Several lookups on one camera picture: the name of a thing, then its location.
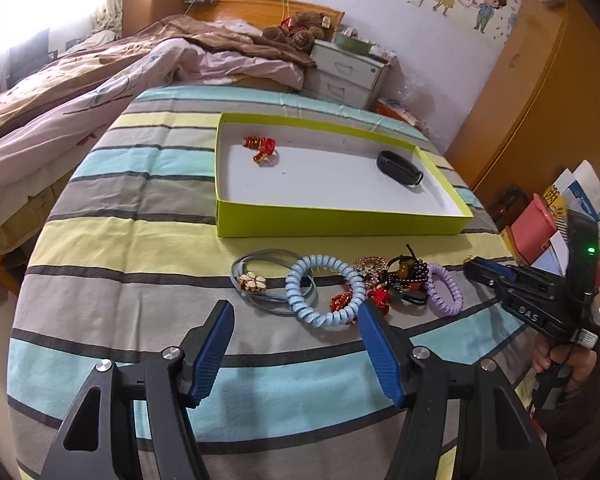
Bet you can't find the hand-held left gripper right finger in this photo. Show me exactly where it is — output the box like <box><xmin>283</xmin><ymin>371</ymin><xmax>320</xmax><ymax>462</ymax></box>
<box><xmin>357</xmin><ymin>302</ymin><xmax>558</xmax><ymax>480</ymax></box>

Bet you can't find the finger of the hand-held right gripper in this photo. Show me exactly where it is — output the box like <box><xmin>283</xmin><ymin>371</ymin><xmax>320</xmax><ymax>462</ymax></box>
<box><xmin>472</xmin><ymin>256</ymin><xmax>523</xmax><ymax>283</ymax></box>
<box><xmin>463</xmin><ymin>261</ymin><xmax>506</xmax><ymax>307</ymax></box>

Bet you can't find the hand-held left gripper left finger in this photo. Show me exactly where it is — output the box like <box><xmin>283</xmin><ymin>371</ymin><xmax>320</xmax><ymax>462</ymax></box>
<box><xmin>40</xmin><ymin>300</ymin><xmax>236</xmax><ymax>480</ymax></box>

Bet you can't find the purple spiral hair tie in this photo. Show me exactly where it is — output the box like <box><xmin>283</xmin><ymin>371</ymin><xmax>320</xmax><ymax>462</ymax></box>
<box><xmin>425</xmin><ymin>263</ymin><xmax>464</xmax><ymax>317</ymax></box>

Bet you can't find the black hair tie with bead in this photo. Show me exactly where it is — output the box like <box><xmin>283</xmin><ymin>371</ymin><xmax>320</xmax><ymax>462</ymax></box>
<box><xmin>395</xmin><ymin>287</ymin><xmax>428</xmax><ymax>306</ymax></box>

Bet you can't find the red bow hair tie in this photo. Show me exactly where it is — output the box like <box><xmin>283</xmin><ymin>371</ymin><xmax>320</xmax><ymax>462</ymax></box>
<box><xmin>328</xmin><ymin>285</ymin><xmax>392</xmax><ymax>319</ymax></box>

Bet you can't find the dark beaded hair tie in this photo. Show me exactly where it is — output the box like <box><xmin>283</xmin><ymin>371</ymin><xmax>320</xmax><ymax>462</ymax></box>
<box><xmin>387</xmin><ymin>245</ymin><xmax>431</xmax><ymax>293</ymax></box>

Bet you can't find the grey hair tie with flower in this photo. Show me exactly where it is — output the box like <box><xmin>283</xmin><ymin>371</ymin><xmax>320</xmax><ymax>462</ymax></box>
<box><xmin>231</xmin><ymin>248</ymin><xmax>321</xmax><ymax>317</ymax></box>

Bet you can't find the pink rhinestone hair tie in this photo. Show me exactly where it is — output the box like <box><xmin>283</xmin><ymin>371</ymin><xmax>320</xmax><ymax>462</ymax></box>
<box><xmin>355</xmin><ymin>256</ymin><xmax>391</xmax><ymax>286</ymax></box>

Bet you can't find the blue spiral hair tie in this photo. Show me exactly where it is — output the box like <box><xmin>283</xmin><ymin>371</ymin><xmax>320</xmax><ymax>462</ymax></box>
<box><xmin>285</xmin><ymin>255</ymin><xmax>366</xmax><ymax>330</ymax></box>

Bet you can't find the green cardboard box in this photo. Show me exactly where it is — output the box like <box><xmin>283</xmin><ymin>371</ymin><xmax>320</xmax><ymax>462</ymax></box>
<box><xmin>215</xmin><ymin>112</ymin><xmax>475</xmax><ymax>238</ymax></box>

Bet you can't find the person's right forearm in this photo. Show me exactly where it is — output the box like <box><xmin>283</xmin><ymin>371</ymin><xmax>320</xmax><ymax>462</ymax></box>
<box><xmin>537</xmin><ymin>340</ymin><xmax>600</xmax><ymax>467</ymax></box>

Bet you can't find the person's right hand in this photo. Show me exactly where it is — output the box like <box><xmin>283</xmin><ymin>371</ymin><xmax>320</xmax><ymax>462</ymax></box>
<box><xmin>532</xmin><ymin>341</ymin><xmax>600</xmax><ymax>396</ymax></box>

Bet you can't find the pink bin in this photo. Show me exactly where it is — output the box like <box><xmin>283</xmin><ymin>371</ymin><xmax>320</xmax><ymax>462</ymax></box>
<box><xmin>510</xmin><ymin>194</ymin><xmax>558</xmax><ymax>265</ymax></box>

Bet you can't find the black device with red light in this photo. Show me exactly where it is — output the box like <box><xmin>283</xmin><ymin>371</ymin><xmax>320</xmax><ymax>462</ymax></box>
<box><xmin>490</xmin><ymin>187</ymin><xmax>528</xmax><ymax>231</ymax></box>

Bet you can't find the stack of paper boxes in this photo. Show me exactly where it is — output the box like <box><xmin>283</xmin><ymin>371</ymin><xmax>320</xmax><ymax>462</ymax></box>
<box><xmin>545</xmin><ymin>160</ymin><xmax>600</xmax><ymax>226</ymax></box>

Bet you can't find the wooden wardrobe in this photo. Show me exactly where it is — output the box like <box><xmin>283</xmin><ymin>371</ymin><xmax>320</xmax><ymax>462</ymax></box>
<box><xmin>445</xmin><ymin>0</ymin><xmax>600</xmax><ymax>201</ymax></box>

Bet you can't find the pile of books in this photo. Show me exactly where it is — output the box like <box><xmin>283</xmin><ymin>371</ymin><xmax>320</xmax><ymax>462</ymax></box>
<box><xmin>375</xmin><ymin>99</ymin><xmax>421</xmax><ymax>126</ymax></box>

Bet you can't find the white nightstand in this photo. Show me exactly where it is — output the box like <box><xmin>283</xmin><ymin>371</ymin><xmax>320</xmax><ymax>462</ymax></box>
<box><xmin>307</xmin><ymin>40</ymin><xmax>393</xmax><ymax>111</ymax></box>

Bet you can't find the green basin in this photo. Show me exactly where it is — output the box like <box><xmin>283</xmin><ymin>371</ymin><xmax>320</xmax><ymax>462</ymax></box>
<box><xmin>333</xmin><ymin>31</ymin><xmax>376</xmax><ymax>54</ymax></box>

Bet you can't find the pink brown duvet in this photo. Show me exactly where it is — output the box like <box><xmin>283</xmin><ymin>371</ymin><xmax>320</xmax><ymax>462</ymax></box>
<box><xmin>0</xmin><ymin>15</ymin><xmax>316</xmax><ymax>261</ymax></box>

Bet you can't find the brown teddy bear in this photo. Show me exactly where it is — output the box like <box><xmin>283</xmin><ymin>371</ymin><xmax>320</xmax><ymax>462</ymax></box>
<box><xmin>261</xmin><ymin>11</ymin><xmax>333</xmax><ymax>52</ymax></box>

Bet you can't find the wooden headboard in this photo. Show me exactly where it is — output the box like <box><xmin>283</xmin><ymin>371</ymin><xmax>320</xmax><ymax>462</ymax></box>
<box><xmin>187</xmin><ymin>0</ymin><xmax>345</xmax><ymax>31</ymax></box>

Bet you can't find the floral curtain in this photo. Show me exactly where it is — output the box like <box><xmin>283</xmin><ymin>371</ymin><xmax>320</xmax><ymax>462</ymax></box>
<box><xmin>92</xmin><ymin>0</ymin><xmax>128</xmax><ymax>41</ymax></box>

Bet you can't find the red gold hair tie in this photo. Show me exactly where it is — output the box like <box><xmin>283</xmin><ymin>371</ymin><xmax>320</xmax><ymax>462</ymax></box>
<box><xmin>243</xmin><ymin>136</ymin><xmax>279</xmax><ymax>165</ymax></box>

